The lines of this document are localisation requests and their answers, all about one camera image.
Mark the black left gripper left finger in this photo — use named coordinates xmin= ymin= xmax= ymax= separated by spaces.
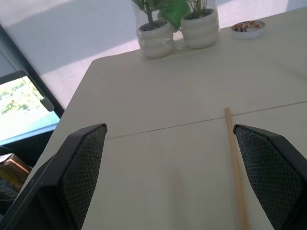
xmin=0 ymin=123 xmax=108 ymax=230

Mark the brown cardboard box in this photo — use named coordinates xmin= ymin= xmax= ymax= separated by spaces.
xmin=0 ymin=153 xmax=32 ymax=200

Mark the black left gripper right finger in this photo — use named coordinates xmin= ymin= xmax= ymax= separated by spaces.
xmin=233 ymin=124 xmax=307 ymax=230

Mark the wooden chopstick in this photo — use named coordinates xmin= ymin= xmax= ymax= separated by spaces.
xmin=224 ymin=107 xmax=249 ymax=230

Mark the white ribbed plant pot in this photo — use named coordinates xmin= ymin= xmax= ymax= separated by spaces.
xmin=179 ymin=8 xmax=220 ymax=50
xmin=138 ymin=20 xmax=175 ymax=59

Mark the dark window frame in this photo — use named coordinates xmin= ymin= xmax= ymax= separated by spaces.
xmin=0 ymin=23 xmax=65 ymax=149

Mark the green artificial plant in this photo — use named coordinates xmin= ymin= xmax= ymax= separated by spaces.
xmin=184 ymin=0 xmax=212 ymax=18
xmin=130 ymin=0 xmax=168 ymax=30

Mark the white round dish with items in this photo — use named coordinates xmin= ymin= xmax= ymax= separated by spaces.
xmin=230 ymin=20 xmax=266 ymax=40

